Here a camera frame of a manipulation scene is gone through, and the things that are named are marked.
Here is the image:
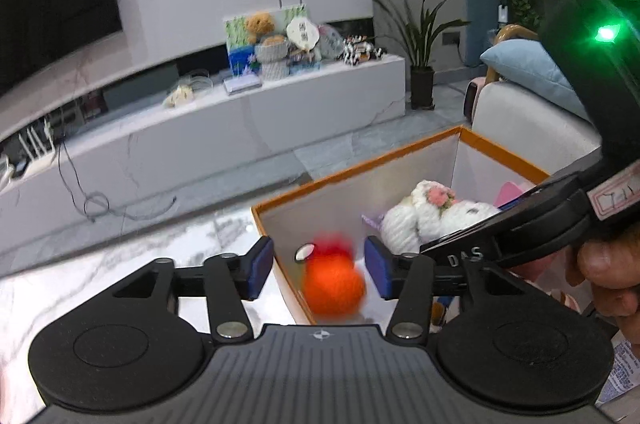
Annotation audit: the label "potted plant black pot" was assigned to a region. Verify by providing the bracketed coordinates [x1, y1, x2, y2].
[360, 0, 472, 111]

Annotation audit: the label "white router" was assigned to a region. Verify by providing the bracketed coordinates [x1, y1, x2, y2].
[19, 114, 57, 161]

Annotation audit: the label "cream crochet doll with flowers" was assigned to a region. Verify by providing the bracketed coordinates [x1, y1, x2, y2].
[362, 179, 502, 256]

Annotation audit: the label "black television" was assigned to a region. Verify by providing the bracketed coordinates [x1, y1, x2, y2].
[0, 0, 124, 96]

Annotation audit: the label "white armchair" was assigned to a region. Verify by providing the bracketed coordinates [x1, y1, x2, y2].
[471, 80, 602, 166]

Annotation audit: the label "small brown teddy bear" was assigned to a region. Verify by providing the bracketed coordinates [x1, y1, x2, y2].
[244, 12, 277, 44]

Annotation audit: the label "orange crochet ball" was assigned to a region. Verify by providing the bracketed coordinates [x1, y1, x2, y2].
[303, 231, 367, 318]

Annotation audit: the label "floral painting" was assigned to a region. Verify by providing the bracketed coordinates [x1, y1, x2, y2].
[224, 4, 307, 78]

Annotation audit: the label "cow figurines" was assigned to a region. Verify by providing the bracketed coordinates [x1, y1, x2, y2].
[342, 37, 384, 66]

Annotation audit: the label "orange cardboard box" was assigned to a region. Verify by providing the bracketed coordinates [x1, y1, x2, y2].
[251, 125, 552, 326]

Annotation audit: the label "black cable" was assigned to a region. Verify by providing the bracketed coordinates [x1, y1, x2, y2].
[57, 139, 179, 223]

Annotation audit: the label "grey notebook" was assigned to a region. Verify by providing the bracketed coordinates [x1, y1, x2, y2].
[222, 74, 262, 96]

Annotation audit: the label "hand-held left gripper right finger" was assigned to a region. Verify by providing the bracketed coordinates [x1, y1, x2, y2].
[364, 235, 576, 341]

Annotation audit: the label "white lotion tube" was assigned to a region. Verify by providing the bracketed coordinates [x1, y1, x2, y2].
[596, 336, 640, 406]

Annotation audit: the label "person's right hand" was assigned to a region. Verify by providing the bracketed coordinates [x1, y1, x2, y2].
[577, 231, 640, 320]

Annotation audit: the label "pink wallet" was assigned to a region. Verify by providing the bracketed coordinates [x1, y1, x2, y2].
[492, 181, 537, 208]

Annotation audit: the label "white paper fan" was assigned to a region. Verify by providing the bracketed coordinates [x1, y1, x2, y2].
[285, 16, 321, 54]

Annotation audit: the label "light blue cushion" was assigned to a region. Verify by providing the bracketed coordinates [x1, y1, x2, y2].
[479, 38, 594, 121]

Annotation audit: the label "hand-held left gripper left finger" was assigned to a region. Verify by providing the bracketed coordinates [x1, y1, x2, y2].
[112, 237, 275, 344]

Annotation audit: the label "teddy bear in basket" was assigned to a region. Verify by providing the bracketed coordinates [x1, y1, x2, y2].
[254, 37, 292, 81]

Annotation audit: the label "white marble tv cabinet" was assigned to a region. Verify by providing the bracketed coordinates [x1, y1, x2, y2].
[0, 53, 407, 251]

